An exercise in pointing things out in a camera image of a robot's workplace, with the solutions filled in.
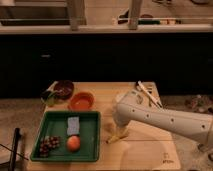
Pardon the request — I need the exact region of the blue sponge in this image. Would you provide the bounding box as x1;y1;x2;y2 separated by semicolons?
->
67;117;80;136

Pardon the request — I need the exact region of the green plastic tray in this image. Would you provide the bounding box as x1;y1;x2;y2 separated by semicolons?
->
30;111;101;162

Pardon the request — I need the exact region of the bunch of purple grapes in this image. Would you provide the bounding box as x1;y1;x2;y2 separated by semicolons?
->
39;136;60;157

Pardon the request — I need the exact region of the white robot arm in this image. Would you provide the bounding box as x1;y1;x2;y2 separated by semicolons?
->
113;90;213;148

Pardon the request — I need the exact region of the red orange bowl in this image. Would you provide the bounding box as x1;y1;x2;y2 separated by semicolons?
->
68;92;94;111

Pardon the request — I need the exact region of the black stand pole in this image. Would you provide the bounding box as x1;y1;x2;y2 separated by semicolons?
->
8;128;21;171

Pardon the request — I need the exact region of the orange fruit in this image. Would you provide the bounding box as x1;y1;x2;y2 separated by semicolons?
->
66;135;80;152

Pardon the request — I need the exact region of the dark maroon bowl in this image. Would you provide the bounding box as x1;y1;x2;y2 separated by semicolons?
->
53;80;74;100

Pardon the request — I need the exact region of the green corn vegetable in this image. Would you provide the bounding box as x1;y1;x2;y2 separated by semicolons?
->
40;85;55;107

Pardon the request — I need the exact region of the white knife tool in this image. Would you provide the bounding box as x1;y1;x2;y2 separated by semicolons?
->
138;81;163;108

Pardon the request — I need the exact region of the yellow banana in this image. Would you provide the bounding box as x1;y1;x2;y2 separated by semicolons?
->
106;133;128;144

